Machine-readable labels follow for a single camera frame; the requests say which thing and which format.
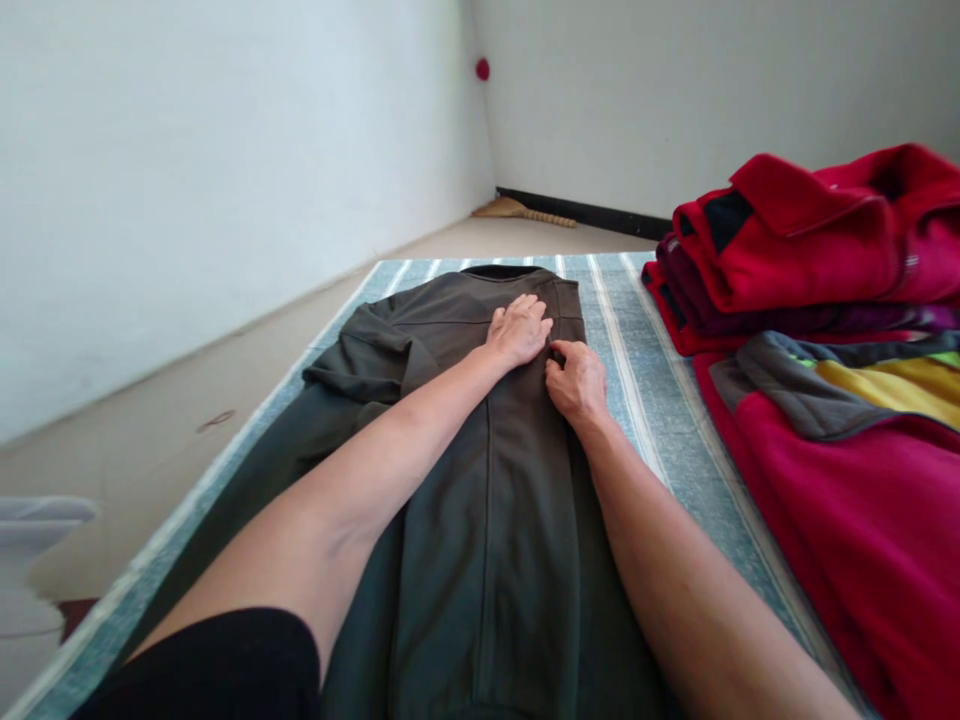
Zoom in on person's left hand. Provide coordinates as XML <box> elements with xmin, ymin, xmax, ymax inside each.
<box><xmin>486</xmin><ymin>293</ymin><xmax>555</xmax><ymax>370</ymax></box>

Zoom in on person's right hand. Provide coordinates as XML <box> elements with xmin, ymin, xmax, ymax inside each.
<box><xmin>543</xmin><ymin>338</ymin><xmax>610</xmax><ymax>422</ymax></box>

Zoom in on dark green jacket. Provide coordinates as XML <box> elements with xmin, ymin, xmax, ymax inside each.
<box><xmin>138</xmin><ymin>263</ymin><xmax>676</xmax><ymax>720</ymax></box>

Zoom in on blue white striped cloth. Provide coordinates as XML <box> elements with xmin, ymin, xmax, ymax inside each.
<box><xmin>0</xmin><ymin>253</ymin><xmax>879</xmax><ymax>720</ymax></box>

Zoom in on folded red garment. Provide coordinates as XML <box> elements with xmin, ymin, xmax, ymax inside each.
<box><xmin>641</xmin><ymin>262</ymin><xmax>960</xmax><ymax>358</ymax></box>

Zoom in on black baseboard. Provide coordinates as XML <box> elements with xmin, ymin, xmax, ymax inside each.
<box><xmin>494</xmin><ymin>186</ymin><xmax>676</xmax><ymax>243</ymax></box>

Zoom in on straw broom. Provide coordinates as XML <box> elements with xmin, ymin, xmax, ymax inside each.
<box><xmin>470</xmin><ymin>196</ymin><xmax>579</xmax><ymax>230</ymax></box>

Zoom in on folded red fleece jacket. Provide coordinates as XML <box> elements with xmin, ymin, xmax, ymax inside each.
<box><xmin>671</xmin><ymin>143</ymin><xmax>960</xmax><ymax>316</ymax></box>

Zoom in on red yellow grey fleece jacket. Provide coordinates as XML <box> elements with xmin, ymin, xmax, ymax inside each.
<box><xmin>692</xmin><ymin>329</ymin><xmax>960</xmax><ymax>720</ymax></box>

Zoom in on white plastic container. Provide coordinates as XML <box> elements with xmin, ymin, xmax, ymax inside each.
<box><xmin>0</xmin><ymin>494</ymin><xmax>103</xmax><ymax>663</ymax></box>

